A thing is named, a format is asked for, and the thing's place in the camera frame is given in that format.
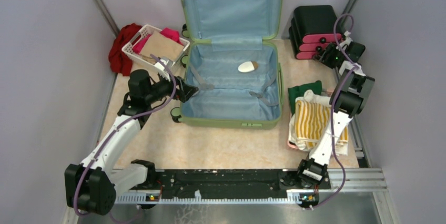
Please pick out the pink plastic basket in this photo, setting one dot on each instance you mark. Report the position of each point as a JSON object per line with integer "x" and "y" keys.
{"x": 292, "y": 136}

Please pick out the white oval item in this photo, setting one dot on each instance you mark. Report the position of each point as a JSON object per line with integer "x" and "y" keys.
{"x": 247, "y": 67}

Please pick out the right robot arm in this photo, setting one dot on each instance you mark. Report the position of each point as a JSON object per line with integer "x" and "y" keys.
{"x": 348, "y": 100}

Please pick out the dark green garment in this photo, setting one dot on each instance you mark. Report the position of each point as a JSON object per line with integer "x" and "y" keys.
{"x": 299, "y": 91}

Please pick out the tan folded cloth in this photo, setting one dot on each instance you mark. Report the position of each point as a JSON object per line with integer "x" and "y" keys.
{"x": 160, "y": 46}

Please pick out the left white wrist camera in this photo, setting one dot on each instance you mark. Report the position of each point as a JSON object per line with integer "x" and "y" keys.
{"x": 165, "y": 67}

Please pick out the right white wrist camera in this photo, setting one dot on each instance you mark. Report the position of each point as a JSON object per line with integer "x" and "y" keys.
{"x": 346, "y": 39}

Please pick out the green hard-shell suitcase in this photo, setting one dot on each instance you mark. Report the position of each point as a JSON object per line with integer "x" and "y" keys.
{"x": 224, "y": 34}

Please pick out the red cloth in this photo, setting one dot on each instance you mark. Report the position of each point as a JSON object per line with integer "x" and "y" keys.
{"x": 119, "y": 62}

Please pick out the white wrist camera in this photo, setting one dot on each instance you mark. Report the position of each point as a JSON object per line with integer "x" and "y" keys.
{"x": 165, "y": 67}
{"x": 346, "y": 39}

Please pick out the yellow white striped garment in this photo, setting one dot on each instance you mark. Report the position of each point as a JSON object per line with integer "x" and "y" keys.
{"x": 311, "y": 121}

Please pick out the aluminium frame rail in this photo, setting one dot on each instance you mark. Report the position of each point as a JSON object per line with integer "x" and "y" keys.
{"x": 350, "y": 180}

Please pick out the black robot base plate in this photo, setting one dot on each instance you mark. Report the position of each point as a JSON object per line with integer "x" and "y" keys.
{"x": 231, "y": 184}

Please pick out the black pink drawer cabinet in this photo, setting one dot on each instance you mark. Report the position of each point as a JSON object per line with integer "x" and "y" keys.
{"x": 311, "y": 30}

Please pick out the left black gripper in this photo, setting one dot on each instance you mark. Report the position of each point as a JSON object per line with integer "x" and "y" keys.
{"x": 184, "y": 91}

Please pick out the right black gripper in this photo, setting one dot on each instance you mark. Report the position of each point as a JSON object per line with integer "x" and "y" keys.
{"x": 329, "y": 49}

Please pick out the white plastic basket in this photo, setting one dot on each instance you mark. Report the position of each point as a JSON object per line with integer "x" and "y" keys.
{"x": 136, "y": 58}

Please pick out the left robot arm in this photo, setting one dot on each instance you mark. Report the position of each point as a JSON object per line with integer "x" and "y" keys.
{"x": 91, "y": 186}

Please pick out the pink folded cloth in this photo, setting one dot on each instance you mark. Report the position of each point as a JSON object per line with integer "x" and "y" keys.
{"x": 167, "y": 32}

